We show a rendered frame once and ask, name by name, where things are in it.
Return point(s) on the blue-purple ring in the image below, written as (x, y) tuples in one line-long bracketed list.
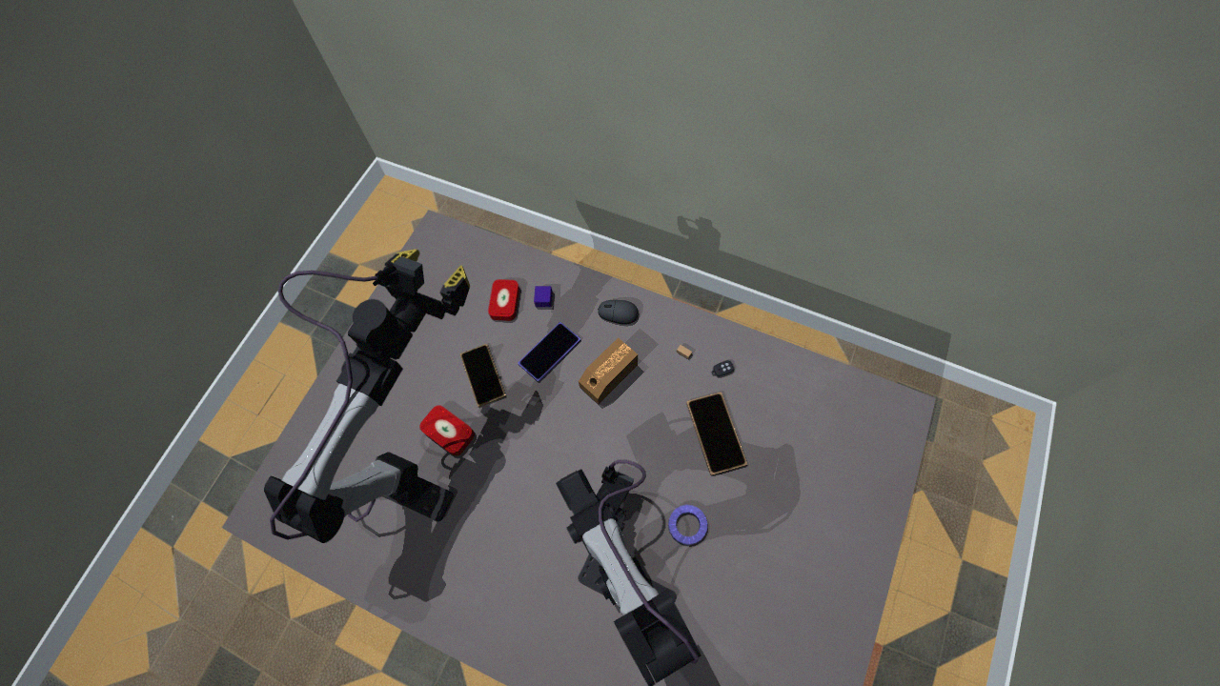
[(687, 509)]

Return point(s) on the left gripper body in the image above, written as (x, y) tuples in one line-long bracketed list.
[(412, 313)]

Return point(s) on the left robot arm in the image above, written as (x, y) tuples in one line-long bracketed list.
[(375, 332)]

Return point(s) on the dark grey computer mouse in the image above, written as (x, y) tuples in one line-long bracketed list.
[(618, 311)]

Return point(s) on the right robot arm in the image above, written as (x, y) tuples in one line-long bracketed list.
[(628, 586)]

